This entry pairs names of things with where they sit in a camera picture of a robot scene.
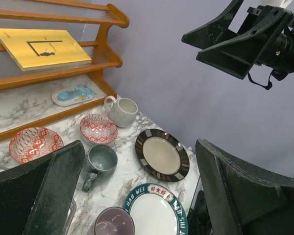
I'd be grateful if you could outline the purple glass mug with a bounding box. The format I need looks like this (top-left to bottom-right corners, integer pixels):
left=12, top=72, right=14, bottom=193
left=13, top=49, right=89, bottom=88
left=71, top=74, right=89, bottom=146
left=90, top=207, right=135, bottom=235

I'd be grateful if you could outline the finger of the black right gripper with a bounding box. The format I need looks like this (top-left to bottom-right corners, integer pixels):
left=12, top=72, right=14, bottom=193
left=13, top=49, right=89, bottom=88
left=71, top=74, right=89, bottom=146
left=196, top=31, right=262, bottom=79
left=181, top=0, right=243, bottom=49

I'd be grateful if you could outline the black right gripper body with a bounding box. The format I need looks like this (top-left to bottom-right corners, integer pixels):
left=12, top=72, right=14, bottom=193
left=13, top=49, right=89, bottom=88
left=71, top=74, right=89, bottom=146
left=231, top=6, right=294, bottom=66

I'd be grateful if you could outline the yellow book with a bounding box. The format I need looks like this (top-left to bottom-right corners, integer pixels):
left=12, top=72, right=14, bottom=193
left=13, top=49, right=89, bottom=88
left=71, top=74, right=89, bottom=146
left=0, top=28, right=92, bottom=71

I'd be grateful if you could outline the red patterned bowl near mug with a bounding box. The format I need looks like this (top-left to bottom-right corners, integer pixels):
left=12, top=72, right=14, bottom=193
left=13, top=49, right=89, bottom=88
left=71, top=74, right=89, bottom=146
left=79, top=114, right=118, bottom=145

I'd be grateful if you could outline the red patterned bowl far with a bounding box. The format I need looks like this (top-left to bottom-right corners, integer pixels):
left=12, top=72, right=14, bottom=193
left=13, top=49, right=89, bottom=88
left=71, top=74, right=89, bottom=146
left=9, top=127, right=64, bottom=164

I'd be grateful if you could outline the green rimmed white plate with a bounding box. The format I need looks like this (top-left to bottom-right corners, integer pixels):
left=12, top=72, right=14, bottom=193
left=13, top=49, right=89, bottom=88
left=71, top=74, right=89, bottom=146
left=123, top=183, right=189, bottom=235

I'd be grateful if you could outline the dark rimmed beige plate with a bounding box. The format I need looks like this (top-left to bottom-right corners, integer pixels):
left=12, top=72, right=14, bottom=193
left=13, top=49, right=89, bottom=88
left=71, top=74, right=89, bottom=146
left=135, top=129, right=190, bottom=182

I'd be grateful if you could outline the grey-green ceramic mug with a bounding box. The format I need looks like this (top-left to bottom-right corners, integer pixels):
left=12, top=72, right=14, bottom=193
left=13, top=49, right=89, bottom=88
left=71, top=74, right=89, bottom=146
left=81, top=145, right=118, bottom=192

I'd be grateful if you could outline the white speckled mug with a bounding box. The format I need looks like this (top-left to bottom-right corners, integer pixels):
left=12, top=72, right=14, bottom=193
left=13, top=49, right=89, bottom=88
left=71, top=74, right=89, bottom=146
left=103, top=95, right=138, bottom=128

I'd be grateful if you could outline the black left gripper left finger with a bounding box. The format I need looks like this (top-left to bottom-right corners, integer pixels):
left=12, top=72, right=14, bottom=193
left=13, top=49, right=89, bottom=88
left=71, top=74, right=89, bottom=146
left=0, top=141, right=85, bottom=235

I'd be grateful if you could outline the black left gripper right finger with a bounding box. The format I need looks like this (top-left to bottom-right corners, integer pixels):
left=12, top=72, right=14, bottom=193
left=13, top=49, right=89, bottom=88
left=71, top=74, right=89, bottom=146
left=196, top=139, right=294, bottom=235

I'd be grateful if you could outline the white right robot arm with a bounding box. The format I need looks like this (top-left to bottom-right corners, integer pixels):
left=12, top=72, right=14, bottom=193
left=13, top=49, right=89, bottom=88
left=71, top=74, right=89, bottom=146
left=181, top=0, right=294, bottom=81

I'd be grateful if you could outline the wooden shelf rack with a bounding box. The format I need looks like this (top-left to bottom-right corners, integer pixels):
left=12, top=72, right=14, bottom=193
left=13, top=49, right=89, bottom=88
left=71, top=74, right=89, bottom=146
left=0, top=0, right=130, bottom=142

